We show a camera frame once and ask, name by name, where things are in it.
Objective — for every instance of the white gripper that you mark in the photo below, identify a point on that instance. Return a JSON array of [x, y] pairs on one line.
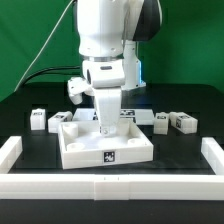
[[106, 80]]

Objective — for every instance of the white square tabletop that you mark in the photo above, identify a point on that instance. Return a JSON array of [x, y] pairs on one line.
[[82, 145]]

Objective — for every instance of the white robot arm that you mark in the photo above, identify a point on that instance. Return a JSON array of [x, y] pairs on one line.
[[104, 27]]

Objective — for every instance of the white U-shaped fence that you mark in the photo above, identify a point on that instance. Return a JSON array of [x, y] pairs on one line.
[[115, 187]]

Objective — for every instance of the white marker base plate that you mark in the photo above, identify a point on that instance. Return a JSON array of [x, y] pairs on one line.
[[139, 116]]

